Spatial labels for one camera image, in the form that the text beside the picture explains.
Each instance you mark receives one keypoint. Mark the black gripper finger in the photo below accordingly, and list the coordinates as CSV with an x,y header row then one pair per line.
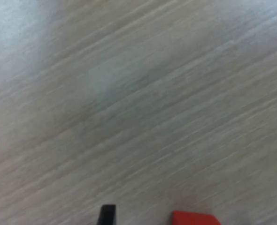
x,y
107,215

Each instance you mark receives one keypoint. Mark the red cube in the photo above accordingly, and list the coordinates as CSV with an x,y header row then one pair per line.
x,y
192,219

